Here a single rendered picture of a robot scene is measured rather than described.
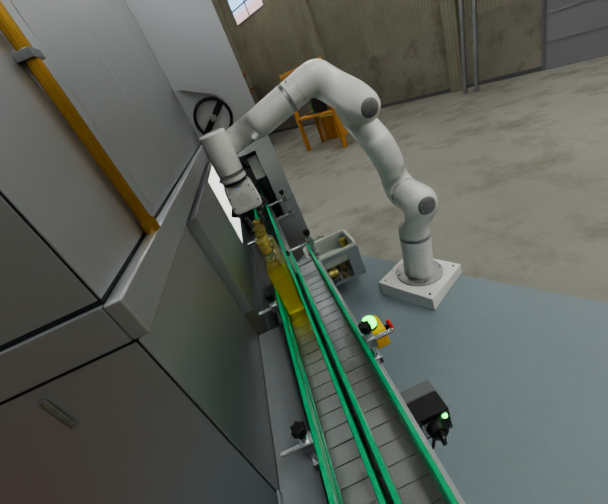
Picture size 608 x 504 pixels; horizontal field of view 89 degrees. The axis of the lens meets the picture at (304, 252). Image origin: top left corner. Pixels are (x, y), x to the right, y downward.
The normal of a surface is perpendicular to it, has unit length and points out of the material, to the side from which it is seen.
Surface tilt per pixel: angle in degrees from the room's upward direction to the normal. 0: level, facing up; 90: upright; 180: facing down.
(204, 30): 90
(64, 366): 90
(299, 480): 0
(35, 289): 90
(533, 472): 0
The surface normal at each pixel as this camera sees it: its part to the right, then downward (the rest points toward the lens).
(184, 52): 0.22, 0.42
